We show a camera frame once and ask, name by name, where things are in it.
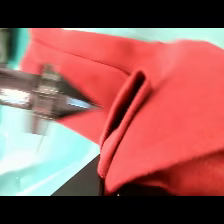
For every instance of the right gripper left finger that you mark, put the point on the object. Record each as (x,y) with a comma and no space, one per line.
(85,181)

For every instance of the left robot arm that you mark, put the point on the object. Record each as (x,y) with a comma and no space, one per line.
(15,90)

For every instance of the red garment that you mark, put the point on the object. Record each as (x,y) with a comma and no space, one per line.
(180,110)

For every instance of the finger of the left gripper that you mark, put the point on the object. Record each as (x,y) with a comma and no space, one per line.
(74,91)
(75,110)

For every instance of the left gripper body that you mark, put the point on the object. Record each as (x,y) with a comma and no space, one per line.
(46,96)

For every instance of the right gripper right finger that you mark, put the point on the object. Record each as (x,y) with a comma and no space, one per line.
(140,191)

